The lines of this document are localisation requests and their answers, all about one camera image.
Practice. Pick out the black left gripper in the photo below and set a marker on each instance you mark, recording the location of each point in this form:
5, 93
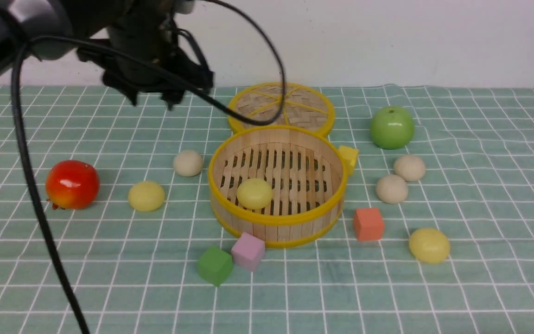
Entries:
149, 32

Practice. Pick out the beige bun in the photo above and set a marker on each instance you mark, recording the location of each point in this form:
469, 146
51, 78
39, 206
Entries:
188, 163
391, 189
410, 167

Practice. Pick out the yellow bun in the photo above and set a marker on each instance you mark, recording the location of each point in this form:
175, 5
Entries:
429, 245
146, 196
254, 194

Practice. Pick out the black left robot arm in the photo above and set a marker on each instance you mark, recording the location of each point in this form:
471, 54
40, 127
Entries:
21, 20

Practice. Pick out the woven bamboo steamer lid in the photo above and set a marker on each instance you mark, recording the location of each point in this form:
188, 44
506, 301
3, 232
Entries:
304, 107

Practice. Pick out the bamboo steamer tray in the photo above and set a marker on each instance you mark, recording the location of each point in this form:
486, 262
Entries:
307, 175

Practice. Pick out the red toy apple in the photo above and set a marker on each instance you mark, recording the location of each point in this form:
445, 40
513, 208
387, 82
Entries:
72, 184

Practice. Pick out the green cube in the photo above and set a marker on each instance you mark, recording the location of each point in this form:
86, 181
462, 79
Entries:
215, 266

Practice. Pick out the pink cube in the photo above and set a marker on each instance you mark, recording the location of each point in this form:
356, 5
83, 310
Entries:
248, 251

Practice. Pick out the yellow cube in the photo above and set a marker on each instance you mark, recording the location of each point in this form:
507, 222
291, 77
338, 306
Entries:
350, 156

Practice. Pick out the green toy apple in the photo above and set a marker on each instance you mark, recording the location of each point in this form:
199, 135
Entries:
392, 127

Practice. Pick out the orange cube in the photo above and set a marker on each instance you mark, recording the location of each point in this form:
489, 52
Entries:
368, 224

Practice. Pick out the green checkered tablecloth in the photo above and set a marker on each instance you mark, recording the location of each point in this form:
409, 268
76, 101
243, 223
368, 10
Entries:
135, 272

